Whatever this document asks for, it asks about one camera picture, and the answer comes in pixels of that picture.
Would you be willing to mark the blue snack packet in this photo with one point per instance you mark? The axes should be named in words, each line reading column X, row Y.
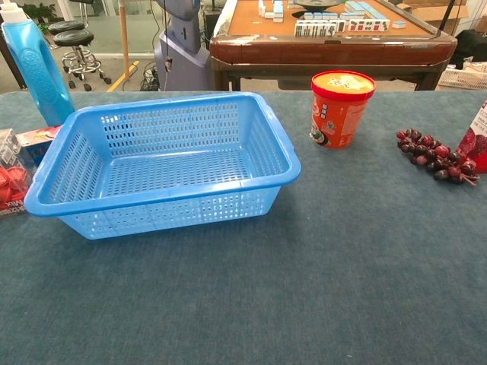
column 36, row 142

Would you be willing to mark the clear box of red caps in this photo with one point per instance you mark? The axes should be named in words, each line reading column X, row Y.
column 13, row 182

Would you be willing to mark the blue plastic perforated basket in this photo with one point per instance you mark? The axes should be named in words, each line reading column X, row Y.
column 152, row 207

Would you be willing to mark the teal felt table mat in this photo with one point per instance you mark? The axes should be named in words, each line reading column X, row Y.
column 304, row 273

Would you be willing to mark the orange instant noodle cup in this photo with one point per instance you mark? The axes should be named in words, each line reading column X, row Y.
column 338, row 114

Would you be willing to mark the brown mahjong table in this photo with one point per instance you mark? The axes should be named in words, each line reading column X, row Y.
column 323, row 53

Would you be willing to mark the green print mahjong tile row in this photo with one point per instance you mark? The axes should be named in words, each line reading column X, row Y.
column 317, row 28

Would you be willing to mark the blue-backed mahjong tile stack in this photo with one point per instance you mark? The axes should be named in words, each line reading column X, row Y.
column 272, row 9

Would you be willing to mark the blue-backed mahjong tile row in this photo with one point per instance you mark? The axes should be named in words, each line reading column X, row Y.
column 323, row 16

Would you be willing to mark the wooden pole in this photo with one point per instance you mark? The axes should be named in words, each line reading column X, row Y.
column 125, row 38

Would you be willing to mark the dark red grape bunch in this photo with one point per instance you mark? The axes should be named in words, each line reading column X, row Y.
column 433, row 154

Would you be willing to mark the red print mahjong tile row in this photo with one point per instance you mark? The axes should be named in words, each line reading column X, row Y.
column 369, row 26

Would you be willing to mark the single blue-backed mahjong tile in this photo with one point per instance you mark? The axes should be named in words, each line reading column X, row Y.
column 398, row 24

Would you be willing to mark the black round stool chrome base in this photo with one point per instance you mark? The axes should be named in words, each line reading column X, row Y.
column 74, row 38
column 64, row 26

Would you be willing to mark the blue detergent bottle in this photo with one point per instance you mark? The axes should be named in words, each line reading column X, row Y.
column 42, row 83

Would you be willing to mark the red drink bottle white cap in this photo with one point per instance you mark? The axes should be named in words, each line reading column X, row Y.
column 475, row 146

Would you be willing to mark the white plastic crate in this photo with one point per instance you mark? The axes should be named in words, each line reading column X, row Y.
column 462, row 78

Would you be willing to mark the cardboard box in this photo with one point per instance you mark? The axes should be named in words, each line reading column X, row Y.
column 433, row 11

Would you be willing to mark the black cloth bag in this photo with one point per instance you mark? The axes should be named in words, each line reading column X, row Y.
column 472, row 47

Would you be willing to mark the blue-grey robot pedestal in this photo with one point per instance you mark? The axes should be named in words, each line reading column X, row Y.
column 182, row 57

